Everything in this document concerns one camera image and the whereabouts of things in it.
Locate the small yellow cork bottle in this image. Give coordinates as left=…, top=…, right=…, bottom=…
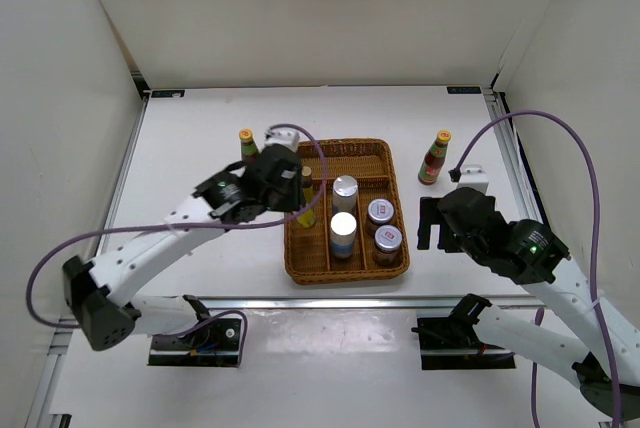
left=301, top=166, right=313, bottom=194

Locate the brown jar white lid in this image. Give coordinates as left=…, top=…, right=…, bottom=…
left=366, top=198, right=395, bottom=236
left=374, top=225, right=403, bottom=267

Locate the small brown cork bottle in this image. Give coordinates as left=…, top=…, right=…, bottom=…
left=298, top=184, right=316, bottom=228

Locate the silver lid blue can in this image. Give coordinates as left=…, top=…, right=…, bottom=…
left=329, top=212, right=357, bottom=259

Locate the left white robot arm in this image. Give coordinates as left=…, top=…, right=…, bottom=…
left=62, top=142, right=304, bottom=351

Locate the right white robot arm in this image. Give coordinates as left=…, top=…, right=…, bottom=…
left=413, top=187, right=639, bottom=421

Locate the green label sauce bottle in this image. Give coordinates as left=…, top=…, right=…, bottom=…
left=239, top=128, right=260, bottom=164

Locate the red label sauce bottle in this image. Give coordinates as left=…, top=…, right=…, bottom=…
left=418, top=130, right=451, bottom=185

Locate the woven wicker divided basket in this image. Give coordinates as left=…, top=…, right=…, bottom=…
left=284, top=138, right=410, bottom=285

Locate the right blue table label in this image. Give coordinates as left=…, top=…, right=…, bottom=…
left=446, top=86, right=482, bottom=95

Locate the blue table label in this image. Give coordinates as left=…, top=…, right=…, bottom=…
left=151, top=90, right=185, bottom=99
left=446, top=86, right=482, bottom=95

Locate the left blue table label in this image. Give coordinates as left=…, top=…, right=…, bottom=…
left=151, top=90, right=185, bottom=99

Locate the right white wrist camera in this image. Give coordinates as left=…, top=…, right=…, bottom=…
left=456, top=164, right=489, bottom=194

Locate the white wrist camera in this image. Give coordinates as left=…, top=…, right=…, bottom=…
left=456, top=164, right=489, bottom=194
left=264, top=128, right=300, bottom=152

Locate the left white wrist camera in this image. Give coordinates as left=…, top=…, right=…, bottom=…
left=264, top=128, right=300, bottom=152

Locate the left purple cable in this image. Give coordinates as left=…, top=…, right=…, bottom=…
left=25, top=122, right=330, bottom=349

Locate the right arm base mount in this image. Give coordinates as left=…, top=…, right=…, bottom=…
left=411, top=294, right=516, bottom=371

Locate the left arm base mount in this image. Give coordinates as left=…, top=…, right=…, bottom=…
left=147, top=295, right=248, bottom=368

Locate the front aluminium rail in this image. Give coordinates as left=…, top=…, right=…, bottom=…
left=130, top=295, right=543, bottom=310

